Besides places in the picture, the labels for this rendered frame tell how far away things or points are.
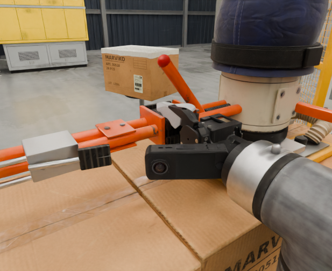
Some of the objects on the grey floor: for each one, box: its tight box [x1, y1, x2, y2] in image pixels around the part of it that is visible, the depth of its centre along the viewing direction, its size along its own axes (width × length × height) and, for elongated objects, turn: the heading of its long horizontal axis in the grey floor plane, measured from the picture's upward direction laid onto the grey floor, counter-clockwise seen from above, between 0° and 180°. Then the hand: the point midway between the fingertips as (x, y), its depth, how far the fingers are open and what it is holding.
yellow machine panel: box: [0, 0, 89, 74], centre depth 672 cm, size 222×91×248 cm, turn 122°
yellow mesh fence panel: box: [292, 0, 332, 127], centre depth 186 cm, size 87×10×210 cm, turn 174°
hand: (157, 125), depth 48 cm, fingers closed on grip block, 6 cm apart
